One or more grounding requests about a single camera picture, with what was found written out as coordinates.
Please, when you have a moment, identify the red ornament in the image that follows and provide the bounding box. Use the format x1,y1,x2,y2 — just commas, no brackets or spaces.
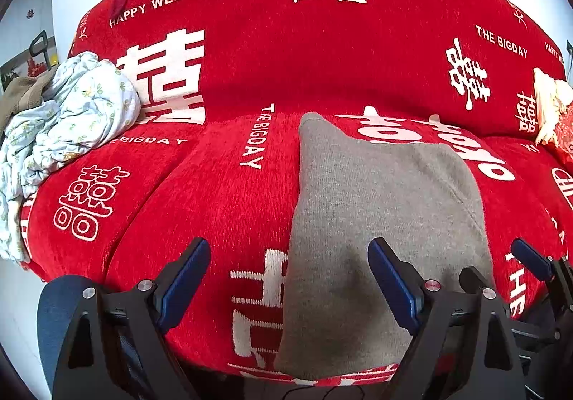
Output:
24,57,48,77

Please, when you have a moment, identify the black loop handle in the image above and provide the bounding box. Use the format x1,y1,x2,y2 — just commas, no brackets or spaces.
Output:
29,30,49,65

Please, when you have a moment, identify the grey knit sweater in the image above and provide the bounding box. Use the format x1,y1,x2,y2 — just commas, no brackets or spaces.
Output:
274,112,497,380

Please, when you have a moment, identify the black cable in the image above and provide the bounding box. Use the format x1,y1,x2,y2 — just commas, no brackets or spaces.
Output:
269,384,372,400

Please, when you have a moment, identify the white floral quilt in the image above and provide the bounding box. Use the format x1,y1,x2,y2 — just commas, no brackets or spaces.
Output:
0,52,141,262

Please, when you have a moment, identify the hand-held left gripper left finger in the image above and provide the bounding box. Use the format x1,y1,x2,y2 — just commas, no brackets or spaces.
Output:
53,237,212,400

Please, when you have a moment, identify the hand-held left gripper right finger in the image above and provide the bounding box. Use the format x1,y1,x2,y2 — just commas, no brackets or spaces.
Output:
367,237,529,400

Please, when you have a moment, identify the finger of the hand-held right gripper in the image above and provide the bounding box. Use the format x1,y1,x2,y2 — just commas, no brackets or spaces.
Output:
511,239,573,320
459,266,513,324

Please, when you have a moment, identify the brown cloth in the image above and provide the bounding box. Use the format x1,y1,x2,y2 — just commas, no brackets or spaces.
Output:
0,69,57,132

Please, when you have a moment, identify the red printed blanket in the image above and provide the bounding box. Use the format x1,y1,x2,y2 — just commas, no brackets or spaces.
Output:
20,0,573,387

